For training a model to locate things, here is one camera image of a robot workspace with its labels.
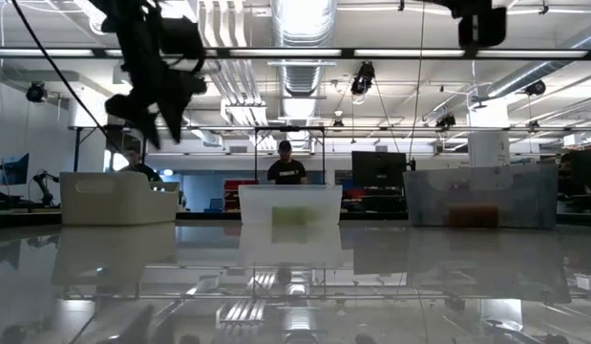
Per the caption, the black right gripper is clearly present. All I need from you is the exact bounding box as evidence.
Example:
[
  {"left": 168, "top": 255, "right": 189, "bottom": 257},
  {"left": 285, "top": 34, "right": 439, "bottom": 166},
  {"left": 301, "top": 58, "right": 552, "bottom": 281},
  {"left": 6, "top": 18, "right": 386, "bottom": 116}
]
[{"left": 433, "top": 0, "right": 496, "bottom": 19}]

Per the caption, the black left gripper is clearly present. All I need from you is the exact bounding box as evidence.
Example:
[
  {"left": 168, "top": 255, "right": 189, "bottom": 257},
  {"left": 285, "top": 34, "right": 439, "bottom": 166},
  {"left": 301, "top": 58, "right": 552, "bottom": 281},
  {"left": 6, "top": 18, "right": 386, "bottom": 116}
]
[{"left": 106, "top": 52, "right": 208, "bottom": 150}]

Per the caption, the green rectangular block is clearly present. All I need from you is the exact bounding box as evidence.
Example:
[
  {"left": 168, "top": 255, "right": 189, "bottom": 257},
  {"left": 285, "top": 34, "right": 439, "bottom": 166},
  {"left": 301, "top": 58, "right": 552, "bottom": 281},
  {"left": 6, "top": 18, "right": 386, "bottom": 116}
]
[{"left": 271, "top": 204, "right": 320, "bottom": 226}]

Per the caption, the long orange rectangular block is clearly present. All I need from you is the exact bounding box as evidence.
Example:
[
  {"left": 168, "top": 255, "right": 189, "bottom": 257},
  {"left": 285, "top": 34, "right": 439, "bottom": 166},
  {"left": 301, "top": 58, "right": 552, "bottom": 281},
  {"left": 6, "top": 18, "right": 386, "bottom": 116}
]
[{"left": 447, "top": 204, "right": 499, "bottom": 229}]

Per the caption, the white opaque plastic bin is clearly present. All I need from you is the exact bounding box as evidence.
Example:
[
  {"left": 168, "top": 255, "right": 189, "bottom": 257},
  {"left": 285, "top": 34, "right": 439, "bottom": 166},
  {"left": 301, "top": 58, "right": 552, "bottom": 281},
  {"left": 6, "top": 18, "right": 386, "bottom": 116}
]
[{"left": 59, "top": 171, "right": 180, "bottom": 226}]

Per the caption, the red storage shelf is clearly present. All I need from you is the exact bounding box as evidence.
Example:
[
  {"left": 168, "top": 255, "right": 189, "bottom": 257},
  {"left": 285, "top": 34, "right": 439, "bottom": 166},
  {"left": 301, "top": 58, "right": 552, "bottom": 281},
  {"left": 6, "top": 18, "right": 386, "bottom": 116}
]
[{"left": 222, "top": 180, "right": 258, "bottom": 211}]

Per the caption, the translucent white plastic bin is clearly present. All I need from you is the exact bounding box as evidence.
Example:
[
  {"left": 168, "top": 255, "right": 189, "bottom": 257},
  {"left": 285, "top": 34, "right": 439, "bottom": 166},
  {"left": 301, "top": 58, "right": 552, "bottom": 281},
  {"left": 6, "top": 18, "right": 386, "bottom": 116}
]
[{"left": 238, "top": 183, "right": 344, "bottom": 226}]

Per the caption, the black beam with light strips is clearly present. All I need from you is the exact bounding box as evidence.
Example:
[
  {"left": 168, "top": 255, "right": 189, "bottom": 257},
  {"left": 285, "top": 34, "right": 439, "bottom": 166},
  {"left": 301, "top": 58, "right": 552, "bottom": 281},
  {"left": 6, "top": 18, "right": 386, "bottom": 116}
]
[{"left": 0, "top": 47, "right": 591, "bottom": 60}]

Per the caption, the white column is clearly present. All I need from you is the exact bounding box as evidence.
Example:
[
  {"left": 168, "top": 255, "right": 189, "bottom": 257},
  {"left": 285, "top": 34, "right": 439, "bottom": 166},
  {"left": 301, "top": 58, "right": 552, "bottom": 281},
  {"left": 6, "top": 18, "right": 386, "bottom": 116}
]
[{"left": 468, "top": 97, "right": 511, "bottom": 168}]

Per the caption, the blue-screen monitor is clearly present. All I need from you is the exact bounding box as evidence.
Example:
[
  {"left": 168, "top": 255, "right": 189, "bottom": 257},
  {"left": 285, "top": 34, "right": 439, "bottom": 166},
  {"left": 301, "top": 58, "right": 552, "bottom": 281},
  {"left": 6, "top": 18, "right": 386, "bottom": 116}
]
[{"left": 0, "top": 152, "right": 31, "bottom": 186}]

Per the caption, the black monitor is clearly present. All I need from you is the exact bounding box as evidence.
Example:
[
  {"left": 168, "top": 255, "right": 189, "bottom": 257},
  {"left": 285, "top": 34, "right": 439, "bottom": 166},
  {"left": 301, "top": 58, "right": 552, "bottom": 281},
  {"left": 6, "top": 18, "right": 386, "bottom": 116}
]
[{"left": 350, "top": 150, "right": 409, "bottom": 188}]

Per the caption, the grey transparent plastic bin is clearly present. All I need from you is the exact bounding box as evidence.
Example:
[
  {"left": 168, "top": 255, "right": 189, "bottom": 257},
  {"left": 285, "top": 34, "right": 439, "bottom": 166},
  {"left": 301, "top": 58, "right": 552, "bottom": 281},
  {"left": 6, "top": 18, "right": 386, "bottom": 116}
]
[{"left": 402, "top": 164, "right": 559, "bottom": 229}]

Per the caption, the thin hanging cable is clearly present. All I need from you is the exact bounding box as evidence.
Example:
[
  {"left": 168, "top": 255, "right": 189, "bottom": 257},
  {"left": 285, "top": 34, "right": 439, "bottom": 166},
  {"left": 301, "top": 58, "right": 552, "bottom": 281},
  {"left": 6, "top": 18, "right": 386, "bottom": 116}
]
[{"left": 408, "top": 0, "right": 426, "bottom": 159}]

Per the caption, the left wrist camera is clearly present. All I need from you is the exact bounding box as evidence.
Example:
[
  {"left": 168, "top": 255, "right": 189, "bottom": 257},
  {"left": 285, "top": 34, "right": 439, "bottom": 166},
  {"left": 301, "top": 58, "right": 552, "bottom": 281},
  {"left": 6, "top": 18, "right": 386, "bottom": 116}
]
[{"left": 158, "top": 17, "right": 206, "bottom": 61}]

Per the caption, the black workstation frame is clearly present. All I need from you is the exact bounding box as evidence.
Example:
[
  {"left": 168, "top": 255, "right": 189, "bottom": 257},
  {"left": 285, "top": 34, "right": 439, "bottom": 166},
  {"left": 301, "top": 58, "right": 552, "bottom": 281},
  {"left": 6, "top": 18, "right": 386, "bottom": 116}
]
[
  {"left": 254, "top": 125, "right": 327, "bottom": 185},
  {"left": 73, "top": 124, "right": 148, "bottom": 173}
]

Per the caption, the grey round duct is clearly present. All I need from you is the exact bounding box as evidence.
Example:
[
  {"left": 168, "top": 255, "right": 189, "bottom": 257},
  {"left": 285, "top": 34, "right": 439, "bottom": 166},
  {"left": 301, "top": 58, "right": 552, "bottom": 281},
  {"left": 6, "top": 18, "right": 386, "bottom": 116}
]
[{"left": 485, "top": 18, "right": 591, "bottom": 101}]

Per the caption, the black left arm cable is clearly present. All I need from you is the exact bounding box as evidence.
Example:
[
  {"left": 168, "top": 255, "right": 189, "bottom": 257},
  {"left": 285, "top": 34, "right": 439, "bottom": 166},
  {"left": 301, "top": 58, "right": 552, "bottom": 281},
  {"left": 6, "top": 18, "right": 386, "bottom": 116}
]
[{"left": 11, "top": 0, "right": 122, "bottom": 149}]

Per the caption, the silver round ventilation duct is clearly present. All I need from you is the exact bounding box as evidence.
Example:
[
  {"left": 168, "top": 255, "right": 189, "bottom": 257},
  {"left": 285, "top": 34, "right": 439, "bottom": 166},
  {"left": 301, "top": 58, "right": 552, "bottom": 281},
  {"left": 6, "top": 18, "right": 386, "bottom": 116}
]
[{"left": 270, "top": 0, "right": 338, "bottom": 144}]

